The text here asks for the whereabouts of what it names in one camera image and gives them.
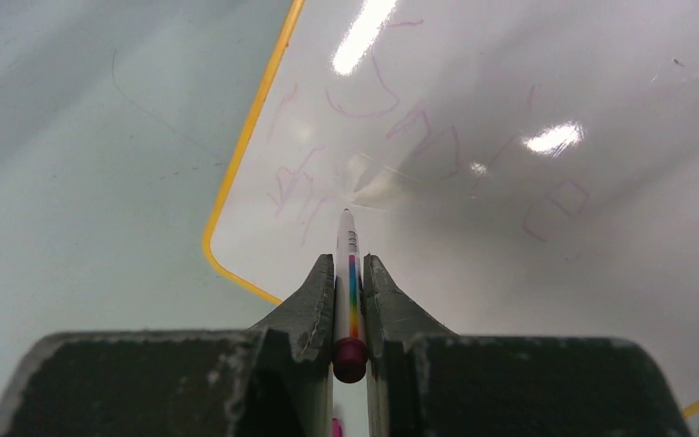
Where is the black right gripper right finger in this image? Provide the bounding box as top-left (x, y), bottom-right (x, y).
top-left (363, 255), bottom-right (690, 436)

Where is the yellow framed whiteboard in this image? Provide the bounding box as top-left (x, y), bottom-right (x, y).
top-left (203, 1), bottom-right (699, 414)

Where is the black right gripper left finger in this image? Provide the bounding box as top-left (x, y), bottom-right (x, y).
top-left (0, 255), bottom-right (334, 436)

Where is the magenta marker cap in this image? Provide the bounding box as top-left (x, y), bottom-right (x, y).
top-left (331, 418), bottom-right (343, 437)

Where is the white marker pen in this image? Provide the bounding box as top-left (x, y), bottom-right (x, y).
top-left (332, 209), bottom-right (369, 384)

